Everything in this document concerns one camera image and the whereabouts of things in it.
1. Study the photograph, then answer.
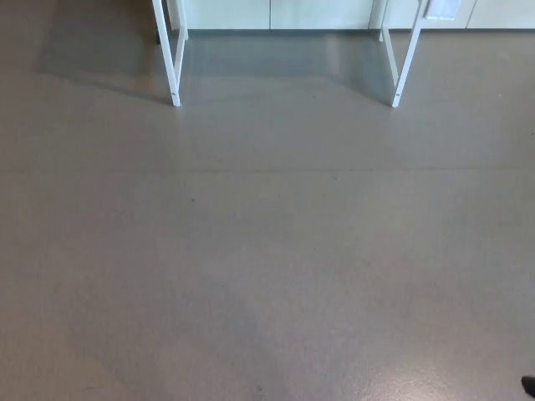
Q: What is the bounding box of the white desk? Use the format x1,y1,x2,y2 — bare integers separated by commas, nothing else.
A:
152,0,431,109

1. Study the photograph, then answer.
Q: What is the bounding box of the white paper sheet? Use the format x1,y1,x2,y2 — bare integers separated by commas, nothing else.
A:
421,0,461,20

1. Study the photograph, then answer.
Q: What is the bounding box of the white cabinet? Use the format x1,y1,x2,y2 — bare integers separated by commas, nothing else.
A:
182,0,535,31

